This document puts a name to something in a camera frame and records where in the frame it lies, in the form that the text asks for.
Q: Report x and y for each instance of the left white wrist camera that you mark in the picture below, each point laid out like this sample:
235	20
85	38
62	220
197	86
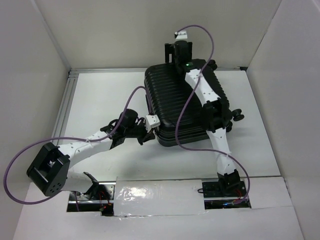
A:
152	122

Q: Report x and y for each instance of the black hard-shell suitcase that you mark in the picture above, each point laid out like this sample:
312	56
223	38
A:
169	95

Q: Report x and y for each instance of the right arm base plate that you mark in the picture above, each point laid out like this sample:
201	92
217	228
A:
216	198

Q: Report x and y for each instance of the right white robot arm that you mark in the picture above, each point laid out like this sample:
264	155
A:
215	115

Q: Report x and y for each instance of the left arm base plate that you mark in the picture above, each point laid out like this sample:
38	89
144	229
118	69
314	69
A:
99	199

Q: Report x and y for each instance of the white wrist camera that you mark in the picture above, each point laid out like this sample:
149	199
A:
180	36
152	122

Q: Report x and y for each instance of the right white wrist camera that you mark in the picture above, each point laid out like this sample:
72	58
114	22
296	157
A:
180	36

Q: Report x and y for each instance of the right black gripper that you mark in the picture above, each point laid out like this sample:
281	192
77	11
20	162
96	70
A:
169	50

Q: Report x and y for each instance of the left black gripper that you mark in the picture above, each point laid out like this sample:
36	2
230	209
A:
147	135

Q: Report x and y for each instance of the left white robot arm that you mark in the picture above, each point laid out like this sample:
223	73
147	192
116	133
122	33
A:
51	170

